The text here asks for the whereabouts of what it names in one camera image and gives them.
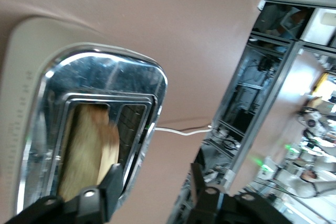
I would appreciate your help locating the brown bread slice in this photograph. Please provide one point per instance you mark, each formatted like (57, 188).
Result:
(84, 150)

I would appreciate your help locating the beige chrome two-slot toaster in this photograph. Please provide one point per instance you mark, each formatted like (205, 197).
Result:
(105, 77)

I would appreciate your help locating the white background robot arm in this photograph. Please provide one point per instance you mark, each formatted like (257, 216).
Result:
(312, 123)

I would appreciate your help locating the grey aluminium frame post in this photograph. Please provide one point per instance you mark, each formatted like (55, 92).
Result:
(263, 113)

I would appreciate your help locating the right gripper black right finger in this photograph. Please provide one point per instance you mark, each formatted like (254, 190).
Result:
(210, 205)

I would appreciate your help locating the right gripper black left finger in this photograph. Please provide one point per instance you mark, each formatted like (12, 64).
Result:
(89, 205)

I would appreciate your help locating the brown table cover cloth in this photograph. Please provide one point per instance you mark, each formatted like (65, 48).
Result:
(183, 24)

